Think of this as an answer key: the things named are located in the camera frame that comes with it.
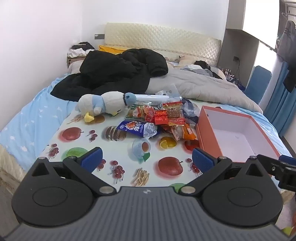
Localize blue white snack bag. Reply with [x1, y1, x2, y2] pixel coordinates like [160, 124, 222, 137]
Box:
[116, 120, 160, 139]

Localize fruit print tablecloth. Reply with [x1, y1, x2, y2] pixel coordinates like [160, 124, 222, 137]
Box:
[37, 98, 234, 189]

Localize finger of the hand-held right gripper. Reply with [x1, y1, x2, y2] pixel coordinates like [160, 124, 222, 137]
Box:
[279, 155, 296, 165]
[256, 154, 296, 190]

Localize black puffer jacket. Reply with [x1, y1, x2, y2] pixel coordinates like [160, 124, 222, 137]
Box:
[50, 48, 169, 102]

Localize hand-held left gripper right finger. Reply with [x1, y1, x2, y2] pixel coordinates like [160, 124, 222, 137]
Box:
[179, 147, 265, 195]

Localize blue clear plastic bag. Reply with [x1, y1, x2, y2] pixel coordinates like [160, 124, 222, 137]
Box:
[181, 98, 201, 125]

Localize orange cardboard box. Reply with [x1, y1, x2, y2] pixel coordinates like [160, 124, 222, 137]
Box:
[195, 106, 287, 163]

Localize blue chair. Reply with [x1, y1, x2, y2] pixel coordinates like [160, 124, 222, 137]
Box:
[244, 65, 272, 105]

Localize green clear snack packet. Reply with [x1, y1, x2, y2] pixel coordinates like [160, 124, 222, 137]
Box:
[125, 105, 145, 121]

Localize dark cloth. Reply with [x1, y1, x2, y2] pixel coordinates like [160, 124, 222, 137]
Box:
[193, 60, 223, 80]

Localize white blue plush penguin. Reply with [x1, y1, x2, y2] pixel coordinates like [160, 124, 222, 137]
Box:
[76, 91, 137, 123]

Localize grey wardrobe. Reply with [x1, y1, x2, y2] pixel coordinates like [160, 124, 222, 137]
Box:
[217, 0, 281, 93]

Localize grey blanket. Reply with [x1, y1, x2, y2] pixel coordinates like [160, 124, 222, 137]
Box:
[146, 61, 263, 114]

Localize hanging dark clothes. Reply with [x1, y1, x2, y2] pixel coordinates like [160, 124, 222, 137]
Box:
[276, 20, 296, 93]

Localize blue curtain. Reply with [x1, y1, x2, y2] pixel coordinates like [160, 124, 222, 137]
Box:
[264, 61, 296, 137]

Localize pile of snack packets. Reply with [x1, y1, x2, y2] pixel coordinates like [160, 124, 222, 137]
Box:
[126, 101, 199, 141]

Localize heap of clothes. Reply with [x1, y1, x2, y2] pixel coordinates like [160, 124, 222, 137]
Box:
[70, 42, 96, 58]

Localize row of small bottles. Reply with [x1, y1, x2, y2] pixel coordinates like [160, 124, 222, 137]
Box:
[221, 67, 239, 84]

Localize beige pillow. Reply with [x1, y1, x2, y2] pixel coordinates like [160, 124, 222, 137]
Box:
[178, 55, 197, 68]

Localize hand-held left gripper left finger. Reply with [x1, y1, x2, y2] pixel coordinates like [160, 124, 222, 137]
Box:
[29, 147, 117, 195]

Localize cream quilted headboard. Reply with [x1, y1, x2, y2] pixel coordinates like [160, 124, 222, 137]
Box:
[103, 22, 222, 67]

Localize white cylindrical package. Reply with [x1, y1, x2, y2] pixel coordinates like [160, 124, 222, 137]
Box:
[135, 93, 182, 106]

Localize yellow pillow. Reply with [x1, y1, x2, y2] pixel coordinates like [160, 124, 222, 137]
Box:
[98, 45, 127, 55]

